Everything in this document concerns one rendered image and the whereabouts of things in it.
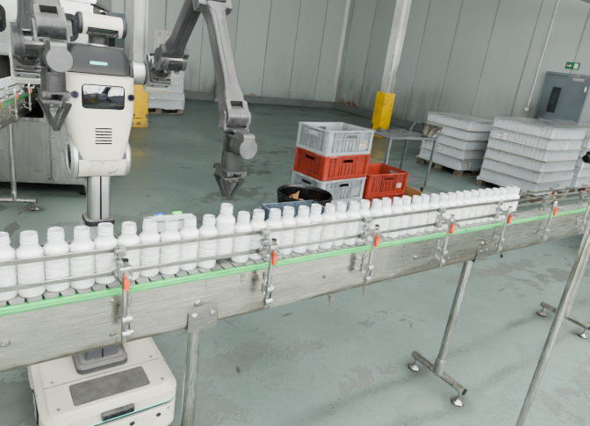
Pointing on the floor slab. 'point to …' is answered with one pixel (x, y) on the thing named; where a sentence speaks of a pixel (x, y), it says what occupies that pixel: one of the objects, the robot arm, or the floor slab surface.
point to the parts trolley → (406, 148)
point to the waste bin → (303, 193)
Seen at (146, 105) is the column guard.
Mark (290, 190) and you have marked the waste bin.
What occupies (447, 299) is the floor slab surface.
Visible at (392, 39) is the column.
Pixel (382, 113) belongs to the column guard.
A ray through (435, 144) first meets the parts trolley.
